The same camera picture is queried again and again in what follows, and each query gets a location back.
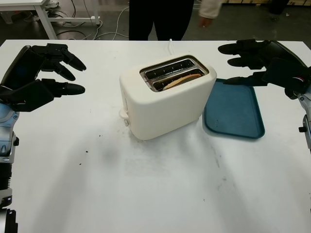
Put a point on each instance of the white sneaker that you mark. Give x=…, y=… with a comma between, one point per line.
x=53, y=3

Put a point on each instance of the blue plastic tray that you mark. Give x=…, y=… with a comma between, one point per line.
x=230, y=109

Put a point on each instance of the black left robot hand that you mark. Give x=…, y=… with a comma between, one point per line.
x=26, y=63

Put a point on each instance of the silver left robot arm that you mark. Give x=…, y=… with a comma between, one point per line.
x=6, y=121

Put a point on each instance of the person in black trousers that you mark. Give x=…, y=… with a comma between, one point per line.
x=143, y=19

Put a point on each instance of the person left hand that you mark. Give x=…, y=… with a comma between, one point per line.
x=206, y=22

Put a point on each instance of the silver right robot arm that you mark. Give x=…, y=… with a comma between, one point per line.
x=306, y=104

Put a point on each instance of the person forearm in cream sleeve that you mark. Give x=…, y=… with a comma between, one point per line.
x=211, y=8

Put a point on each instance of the toast slice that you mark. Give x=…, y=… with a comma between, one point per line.
x=179, y=81

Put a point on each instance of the wooden pallet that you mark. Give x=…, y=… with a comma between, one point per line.
x=267, y=1

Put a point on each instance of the cream two-slot toaster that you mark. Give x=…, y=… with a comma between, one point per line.
x=158, y=109

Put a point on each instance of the white desk frame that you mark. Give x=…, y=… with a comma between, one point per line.
x=45, y=21

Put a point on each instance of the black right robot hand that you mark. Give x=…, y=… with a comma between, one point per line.
x=281, y=49

